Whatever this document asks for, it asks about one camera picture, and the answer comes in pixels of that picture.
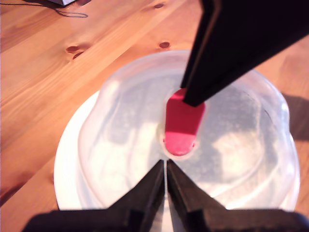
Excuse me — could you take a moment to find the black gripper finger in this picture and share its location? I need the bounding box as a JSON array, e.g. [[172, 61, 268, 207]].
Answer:
[[181, 0, 214, 89], [167, 159, 226, 232], [107, 159, 166, 232], [183, 0, 309, 107]]

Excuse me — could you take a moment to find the clear plastic dome red handle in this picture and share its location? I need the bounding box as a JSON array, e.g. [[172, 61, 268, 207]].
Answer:
[[78, 49, 301, 211]]

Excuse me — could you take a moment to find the white plate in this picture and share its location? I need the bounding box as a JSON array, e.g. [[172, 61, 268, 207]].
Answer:
[[53, 89, 299, 211]]

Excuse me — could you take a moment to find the black camera cable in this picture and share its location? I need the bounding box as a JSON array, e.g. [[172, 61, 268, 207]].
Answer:
[[52, 4, 89, 19]]

